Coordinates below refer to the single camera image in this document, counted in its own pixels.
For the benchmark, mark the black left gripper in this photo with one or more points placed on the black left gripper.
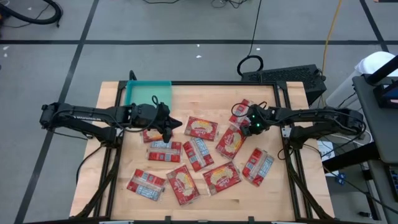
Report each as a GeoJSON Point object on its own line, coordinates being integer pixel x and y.
{"type": "Point", "coordinates": [163, 115]}

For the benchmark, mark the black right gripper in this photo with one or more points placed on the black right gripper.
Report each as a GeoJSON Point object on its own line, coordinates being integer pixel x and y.
{"type": "Point", "coordinates": [257, 128]}

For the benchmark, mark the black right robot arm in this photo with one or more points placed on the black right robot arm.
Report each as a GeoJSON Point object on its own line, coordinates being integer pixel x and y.
{"type": "Point", "coordinates": [311, 113]}

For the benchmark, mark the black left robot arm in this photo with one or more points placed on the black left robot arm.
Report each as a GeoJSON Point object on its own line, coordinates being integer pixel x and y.
{"type": "Point", "coordinates": [77, 115]}

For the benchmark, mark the teal plastic basket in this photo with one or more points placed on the teal plastic basket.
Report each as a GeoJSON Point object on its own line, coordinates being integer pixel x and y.
{"type": "Point", "coordinates": [149, 91]}

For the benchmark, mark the white paper sheet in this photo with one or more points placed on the white paper sheet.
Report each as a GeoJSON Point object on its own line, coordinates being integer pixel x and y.
{"type": "Point", "coordinates": [326, 155]}

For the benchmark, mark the small blue tag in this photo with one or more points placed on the small blue tag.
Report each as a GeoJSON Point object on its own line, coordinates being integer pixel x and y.
{"type": "Point", "coordinates": [342, 179]}

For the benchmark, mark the grey side table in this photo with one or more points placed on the grey side table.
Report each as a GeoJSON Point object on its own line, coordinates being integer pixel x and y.
{"type": "Point", "coordinates": [382, 133]}

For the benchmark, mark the white bin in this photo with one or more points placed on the white bin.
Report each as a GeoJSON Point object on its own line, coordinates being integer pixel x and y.
{"type": "Point", "coordinates": [373, 62]}

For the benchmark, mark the black monitor stand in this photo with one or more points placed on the black monitor stand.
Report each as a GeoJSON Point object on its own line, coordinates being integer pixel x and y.
{"type": "Point", "coordinates": [385, 67]}

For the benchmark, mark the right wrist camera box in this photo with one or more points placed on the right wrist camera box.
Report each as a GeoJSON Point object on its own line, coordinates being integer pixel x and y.
{"type": "Point", "coordinates": [256, 110]}

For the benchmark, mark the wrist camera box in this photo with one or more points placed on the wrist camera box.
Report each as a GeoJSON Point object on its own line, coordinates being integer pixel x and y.
{"type": "Point", "coordinates": [256, 110]}
{"type": "Point", "coordinates": [146, 111]}

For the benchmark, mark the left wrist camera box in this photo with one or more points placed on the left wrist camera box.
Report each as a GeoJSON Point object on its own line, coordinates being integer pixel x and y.
{"type": "Point", "coordinates": [146, 111]}

